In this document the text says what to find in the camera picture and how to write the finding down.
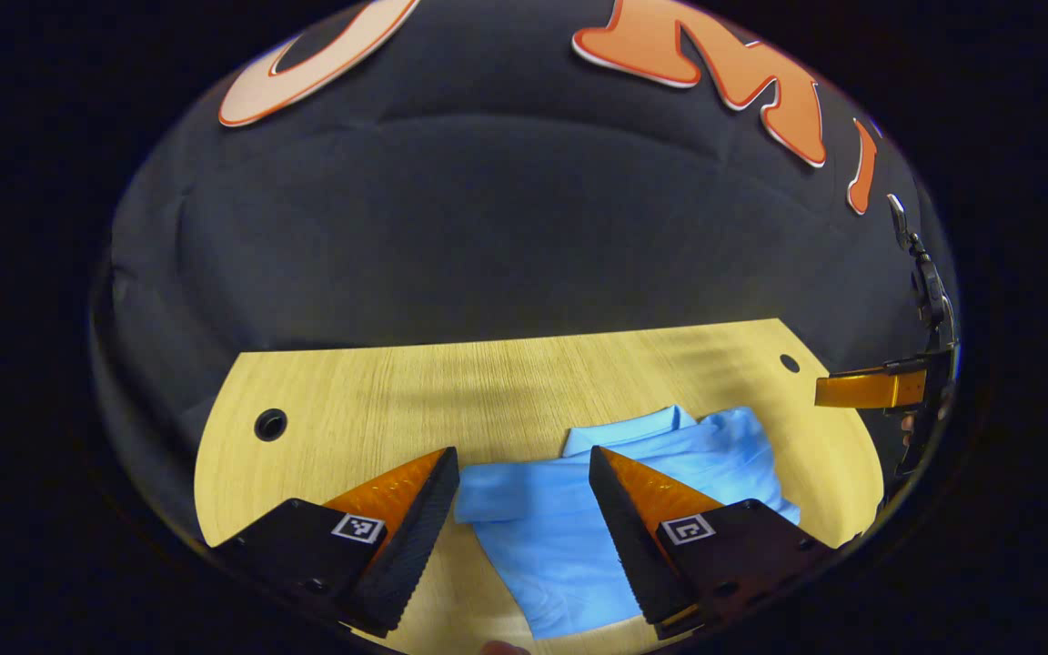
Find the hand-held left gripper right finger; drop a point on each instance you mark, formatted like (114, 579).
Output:
(638, 546)

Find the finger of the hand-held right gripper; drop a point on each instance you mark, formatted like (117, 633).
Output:
(861, 389)

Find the light blue polo T-shirt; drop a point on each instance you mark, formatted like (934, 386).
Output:
(542, 537)

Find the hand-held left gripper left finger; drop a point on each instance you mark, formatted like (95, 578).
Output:
(415, 537)

